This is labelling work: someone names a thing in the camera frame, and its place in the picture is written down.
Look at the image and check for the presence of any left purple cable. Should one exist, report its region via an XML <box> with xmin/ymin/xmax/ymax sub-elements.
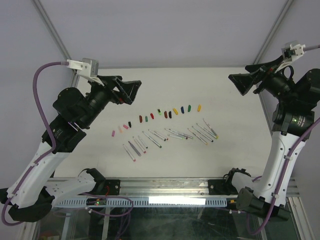
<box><xmin>1</xmin><ymin>61</ymin><xmax>135</xmax><ymax>226</ymax></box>

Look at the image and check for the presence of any translucent grey highlighter pen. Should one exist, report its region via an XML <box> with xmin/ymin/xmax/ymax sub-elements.
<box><xmin>128</xmin><ymin>141</ymin><xmax>142</xmax><ymax>157</ymax></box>

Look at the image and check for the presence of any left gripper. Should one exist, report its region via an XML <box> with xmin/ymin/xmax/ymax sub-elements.
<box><xmin>80</xmin><ymin>75</ymin><xmax>142</xmax><ymax>129</ymax></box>

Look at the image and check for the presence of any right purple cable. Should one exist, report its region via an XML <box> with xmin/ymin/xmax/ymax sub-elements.
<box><xmin>246</xmin><ymin>43</ymin><xmax>320</xmax><ymax>236</ymax></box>

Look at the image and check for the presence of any left aluminium frame post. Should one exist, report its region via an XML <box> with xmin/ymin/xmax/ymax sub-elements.
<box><xmin>32</xmin><ymin>0</ymin><xmax>81</xmax><ymax>76</ymax></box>

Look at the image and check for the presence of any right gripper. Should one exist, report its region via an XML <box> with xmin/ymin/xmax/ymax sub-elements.
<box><xmin>229</xmin><ymin>54</ymin><xmax>298</xmax><ymax>104</ymax></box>

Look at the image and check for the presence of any aluminium frame post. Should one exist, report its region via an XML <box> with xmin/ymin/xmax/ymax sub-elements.
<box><xmin>252</xmin><ymin>0</ymin><xmax>296</xmax><ymax>65</ymax></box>
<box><xmin>32</xmin><ymin>0</ymin><xmax>81</xmax><ymax>76</ymax></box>

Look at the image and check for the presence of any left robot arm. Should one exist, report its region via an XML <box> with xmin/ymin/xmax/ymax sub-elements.
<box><xmin>0</xmin><ymin>75</ymin><xmax>142</xmax><ymax>225</ymax></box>

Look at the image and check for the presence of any green cap rainbow marker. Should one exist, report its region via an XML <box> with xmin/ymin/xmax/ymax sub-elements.
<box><xmin>142</xmin><ymin>131</ymin><xmax>162</xmax><ymax>148</ymax></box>

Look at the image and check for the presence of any magenta cap acrylic marker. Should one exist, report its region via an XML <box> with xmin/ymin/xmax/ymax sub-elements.
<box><xmin>122</xmin><ymin>144</ymin><xmax>136</xmax><ymax>162</ymax></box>

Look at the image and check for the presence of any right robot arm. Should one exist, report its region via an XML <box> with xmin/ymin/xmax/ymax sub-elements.
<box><xmin>99</xmin><ymin>64</ymin><xmax>320</xmax><ymax>218</ymax></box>

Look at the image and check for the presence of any pink cap acrylic marker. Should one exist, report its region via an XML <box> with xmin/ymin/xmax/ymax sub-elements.
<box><xmin>132</xmin><ymin>136</ymin><xmax>147</xmax><ymax>154</ymax></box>

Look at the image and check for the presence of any yellow cap long marker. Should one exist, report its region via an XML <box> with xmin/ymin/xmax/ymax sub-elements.
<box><xmin>187</xmin><ymin>128</ymin><xmax>208</xmax><ymax>145</ymax></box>

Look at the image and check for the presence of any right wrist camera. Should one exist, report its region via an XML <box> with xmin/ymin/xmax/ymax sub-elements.
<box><xmin>275</xmin><ymin>41</ymin><xmax>306</xmax><ymax>73</ymax></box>

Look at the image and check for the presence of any blue cap marker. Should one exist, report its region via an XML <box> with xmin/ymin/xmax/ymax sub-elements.
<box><xmin>192</xmin><ymin>126</ymin><xmax>214</xmax><ymax>143</ymax></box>

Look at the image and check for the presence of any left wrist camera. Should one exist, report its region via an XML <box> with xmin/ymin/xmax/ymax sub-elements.
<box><xmin>67</xmin><ymin>58</ymin><xmax>103</xmax><ymax>85</ymax></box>

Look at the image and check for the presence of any right aluminium frame post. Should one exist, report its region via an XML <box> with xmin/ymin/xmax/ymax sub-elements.
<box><xmin>252</xmin><ymin>0</ymin><xmax>296</xmax><ymax>65</ymax></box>

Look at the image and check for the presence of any purple cable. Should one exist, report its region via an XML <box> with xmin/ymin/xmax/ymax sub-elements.
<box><xmin>1</xmin><ymin>61</ymin><xmax>135</xmax><ymax>226</ymax></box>
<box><xmin>246</xmin><ymin>43</ymin><xmax>320</xmax><ymax>236</ymax></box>

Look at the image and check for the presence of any black cap whiteboard marker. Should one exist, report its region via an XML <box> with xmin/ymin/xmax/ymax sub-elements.
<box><xmin>138</xmin><ymin>136</ymin><xmax>148</xmax><ymax>149</ymax></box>

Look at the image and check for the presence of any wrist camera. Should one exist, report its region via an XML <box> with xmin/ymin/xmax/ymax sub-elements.
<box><xmin>67</xmin><ymin>58</ymin><xmax>103</xmax><ymax>85</ymax></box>
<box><xmin>275</xmin><ymin>41</ymin><xmax>306</xmax><ymax>73</ymax></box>

